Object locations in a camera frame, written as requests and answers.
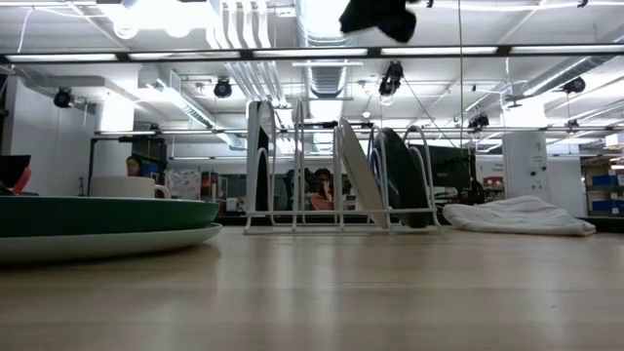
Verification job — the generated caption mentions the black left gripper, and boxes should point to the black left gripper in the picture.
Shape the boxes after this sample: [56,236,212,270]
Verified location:
[338,0,418,44]

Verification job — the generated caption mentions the dark grey plate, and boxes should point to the dark grey plate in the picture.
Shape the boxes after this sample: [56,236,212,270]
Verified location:
[377,127,433,229]

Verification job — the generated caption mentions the dark green plate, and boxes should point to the dark green plate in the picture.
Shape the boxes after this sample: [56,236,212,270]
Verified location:
[0,195,221,239]

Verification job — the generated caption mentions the pale large plate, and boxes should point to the pale large plate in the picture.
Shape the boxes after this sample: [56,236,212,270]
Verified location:
[0,222,224,265]

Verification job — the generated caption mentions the black ceiling spotlight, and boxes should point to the black ceiling spotlight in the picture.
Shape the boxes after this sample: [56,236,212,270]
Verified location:
[563,76,587,96]
[52,87,74,109]
[378,60,405,98]
[213,77,234,99]

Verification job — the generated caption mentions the ceiling light strip bar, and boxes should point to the ceiling light strip bar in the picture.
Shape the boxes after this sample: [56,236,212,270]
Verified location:
[0,44,624,63]

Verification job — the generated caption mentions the black monitor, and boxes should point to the black monitor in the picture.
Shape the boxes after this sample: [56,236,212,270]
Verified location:
[413,143,477,194]

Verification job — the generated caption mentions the person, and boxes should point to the person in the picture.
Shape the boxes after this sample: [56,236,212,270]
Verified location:
[125,154,147,177]
[285,168,318,212]
[311,167,352,212]

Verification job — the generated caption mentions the white pillar device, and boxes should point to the white pillar device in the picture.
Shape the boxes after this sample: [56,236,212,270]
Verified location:
[501,130,552,204]

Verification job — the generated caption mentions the white striped cloth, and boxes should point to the white striped cloth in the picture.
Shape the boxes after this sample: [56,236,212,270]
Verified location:
[442,194,597,238]

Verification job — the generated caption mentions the white mug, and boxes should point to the white mug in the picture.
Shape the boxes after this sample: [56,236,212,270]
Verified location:
[89,175,173,200]

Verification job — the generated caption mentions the silver ventilation duct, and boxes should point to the silver ventilation duct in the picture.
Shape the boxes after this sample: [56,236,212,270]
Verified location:
[296,0,352,98]

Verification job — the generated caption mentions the thin hanging cable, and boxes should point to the thin hanging cable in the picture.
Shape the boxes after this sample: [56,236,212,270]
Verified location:
[456,0,464,147]

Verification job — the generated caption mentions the white wire dish rack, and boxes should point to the white wire dish rack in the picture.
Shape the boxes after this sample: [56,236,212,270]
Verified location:
[242,99,443,236]

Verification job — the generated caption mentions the black aluminium table frame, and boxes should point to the black aluminium table frame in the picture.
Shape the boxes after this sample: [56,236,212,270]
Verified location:
[214,214,624,233]

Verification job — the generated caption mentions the black shelf frame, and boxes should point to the black shelf frame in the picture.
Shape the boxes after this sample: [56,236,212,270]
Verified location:
[87,135,170,196]

